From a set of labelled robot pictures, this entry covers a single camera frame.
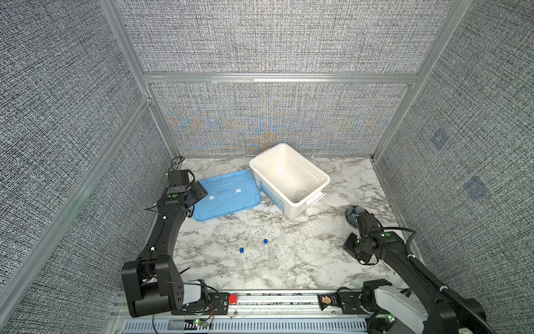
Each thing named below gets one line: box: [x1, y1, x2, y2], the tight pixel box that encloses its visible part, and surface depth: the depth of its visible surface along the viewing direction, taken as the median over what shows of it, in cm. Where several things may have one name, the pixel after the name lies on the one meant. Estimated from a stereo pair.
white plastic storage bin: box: [248, 143, 331, 220], surface depth 100 cm
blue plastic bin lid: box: [193, 169, 262, 222], surface depth 105 cm
